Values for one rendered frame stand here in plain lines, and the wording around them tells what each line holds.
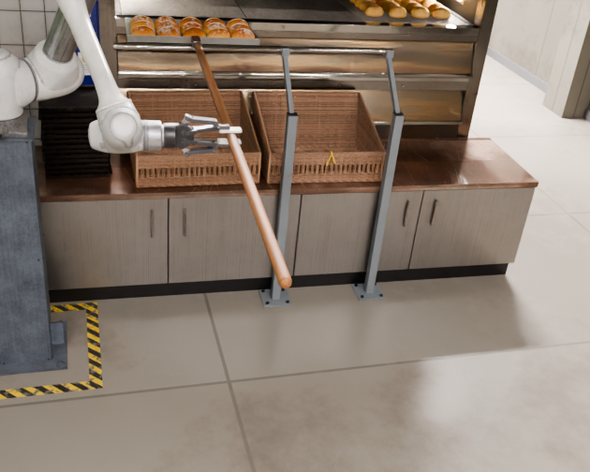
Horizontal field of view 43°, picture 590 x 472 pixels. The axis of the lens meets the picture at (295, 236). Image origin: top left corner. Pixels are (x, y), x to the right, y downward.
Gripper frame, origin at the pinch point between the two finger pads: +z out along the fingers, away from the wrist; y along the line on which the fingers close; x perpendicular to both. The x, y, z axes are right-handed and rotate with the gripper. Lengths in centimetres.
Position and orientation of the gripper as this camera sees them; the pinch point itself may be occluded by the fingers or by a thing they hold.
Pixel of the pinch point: (229, 135)
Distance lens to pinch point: 229.5
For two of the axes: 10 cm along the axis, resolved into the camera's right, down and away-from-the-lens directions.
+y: -1.0, 8.6, 5.1
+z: 9.7, -0.3, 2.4
